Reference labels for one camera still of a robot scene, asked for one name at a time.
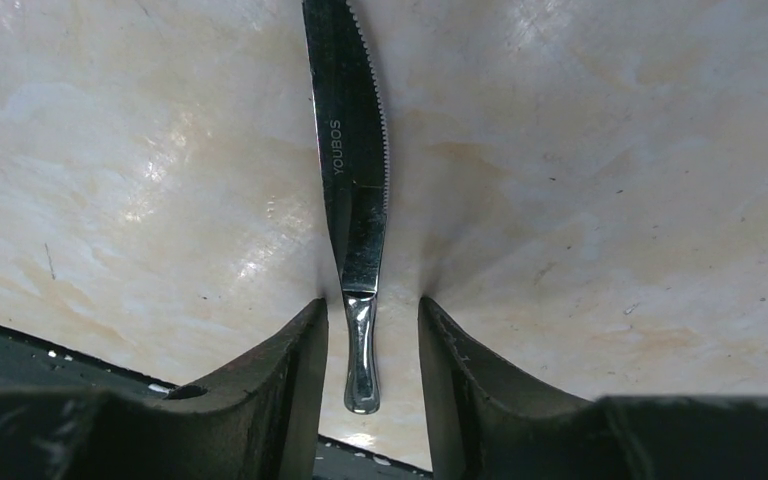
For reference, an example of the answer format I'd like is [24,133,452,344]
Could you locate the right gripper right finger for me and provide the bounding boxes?
[418,297,768,479]

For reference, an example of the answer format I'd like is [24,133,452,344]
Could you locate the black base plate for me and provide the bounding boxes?
[0,311,435,480]

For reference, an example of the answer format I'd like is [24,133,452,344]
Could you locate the dark slim utensil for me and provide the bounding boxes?
[302,1,390,415]

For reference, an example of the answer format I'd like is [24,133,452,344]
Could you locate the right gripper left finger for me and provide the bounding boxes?
[0,299,328,479]

